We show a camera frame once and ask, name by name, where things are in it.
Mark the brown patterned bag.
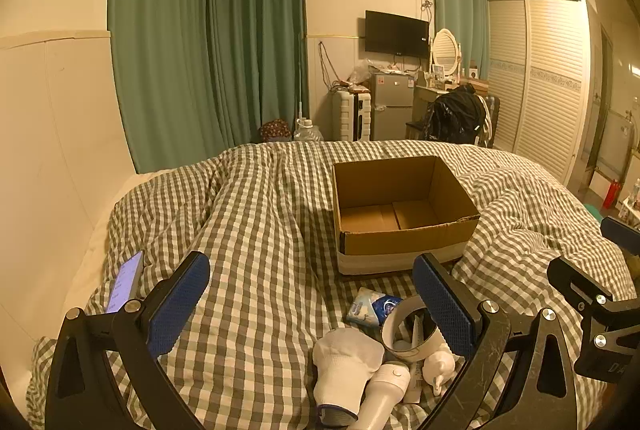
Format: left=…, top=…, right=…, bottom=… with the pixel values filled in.
left=259, top=119, right=292, bottom=143

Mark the white suitcase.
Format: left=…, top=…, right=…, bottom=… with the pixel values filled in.
left=331, top=89, right=373, bottom=142

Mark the smartphone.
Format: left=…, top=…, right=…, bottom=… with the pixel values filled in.
left=104, top=251, right=145, bottom=315

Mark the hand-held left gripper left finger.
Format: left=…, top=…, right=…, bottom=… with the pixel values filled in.
left=45, top=250, right=211, bottom=430

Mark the white pump bottle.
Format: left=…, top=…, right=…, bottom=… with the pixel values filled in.
left=422, top=342, right=457, bottom=396

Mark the white tube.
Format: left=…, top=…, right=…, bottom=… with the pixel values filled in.
left=402, top=365, right=426, bottom=405

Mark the wide green curtain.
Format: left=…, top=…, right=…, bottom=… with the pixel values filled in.
left=107, top=0, right=308, bottom=173

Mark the clear plastic bag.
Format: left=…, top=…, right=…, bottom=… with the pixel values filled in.
left=348, top=59, right=373, bottom=87

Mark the grey tape roll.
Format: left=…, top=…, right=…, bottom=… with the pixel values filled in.
left=380, top=299, right=446, bottom=363

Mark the narrow green curtain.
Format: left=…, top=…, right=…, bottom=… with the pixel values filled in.
left=430, top=0, right=491, bottom=81

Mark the grey checkered blanket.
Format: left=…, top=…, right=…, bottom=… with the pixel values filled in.
left=25, top=140, right=638, bottom=430

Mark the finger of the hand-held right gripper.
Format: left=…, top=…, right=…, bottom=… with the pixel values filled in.
left=600, top=216, right=640, bottom=256
left=547, top=257, right=623, bottom=326

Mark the black wall television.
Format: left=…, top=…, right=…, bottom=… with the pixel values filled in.
left=364, top=9, right=431, bottom=58

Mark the black jacket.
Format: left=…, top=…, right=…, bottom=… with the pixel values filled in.
left=425, top=83, right=488, bottom=145

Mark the cardboard box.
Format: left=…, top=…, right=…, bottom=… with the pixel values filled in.
left=332, top=155, right=482, bottom=278

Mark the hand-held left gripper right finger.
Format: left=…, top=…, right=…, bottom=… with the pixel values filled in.
left=412, top=253, right=581, bottom=430

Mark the oval white mirror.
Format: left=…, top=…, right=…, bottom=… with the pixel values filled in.
left=431, top=28, right=461, bottom=76

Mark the white louvred wardrobe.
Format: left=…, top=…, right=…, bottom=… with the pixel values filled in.
left=487, top=0, right=596, bottom=186

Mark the wooden dressing table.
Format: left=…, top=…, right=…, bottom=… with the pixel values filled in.
left=412, top=78, right=491, bottom=111

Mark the wooden chair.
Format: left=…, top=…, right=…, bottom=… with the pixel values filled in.
left=406, top=94, right=501, bottom=147

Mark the small grey fridge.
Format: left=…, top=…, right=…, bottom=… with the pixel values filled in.
left=369, top=65, right=415, bottom=142

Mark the blue tissue pack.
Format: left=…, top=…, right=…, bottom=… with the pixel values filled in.
left=345, top=287, right=403, bottom=327

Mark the clear water jug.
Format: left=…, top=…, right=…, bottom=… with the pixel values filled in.
left=292, top=117, right=323, bottom=143

